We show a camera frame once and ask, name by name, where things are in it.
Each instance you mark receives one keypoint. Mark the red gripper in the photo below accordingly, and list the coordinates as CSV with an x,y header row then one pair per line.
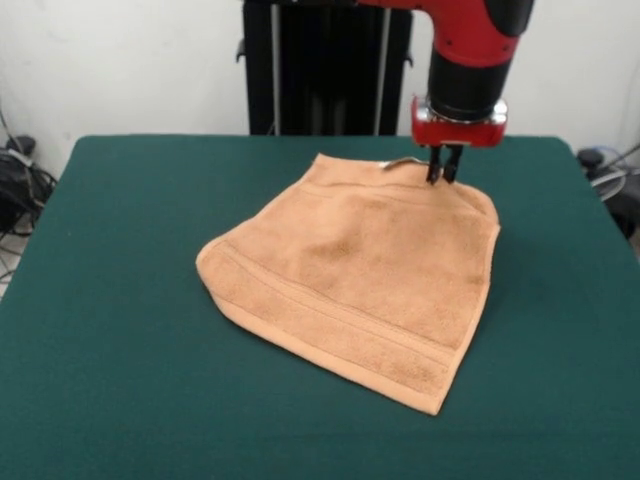
x,y
455,134

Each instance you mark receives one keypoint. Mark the tan terry towel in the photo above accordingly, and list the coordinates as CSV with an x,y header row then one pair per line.
x,y
360,260

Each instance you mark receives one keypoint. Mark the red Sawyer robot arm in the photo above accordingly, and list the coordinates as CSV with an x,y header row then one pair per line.
x,y
470,55

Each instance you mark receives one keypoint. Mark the dark green table cloth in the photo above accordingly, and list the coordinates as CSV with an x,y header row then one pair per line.
x,y
125,325

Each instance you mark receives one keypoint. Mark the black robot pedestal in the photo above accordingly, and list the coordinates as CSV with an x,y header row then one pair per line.
x,y
325,75

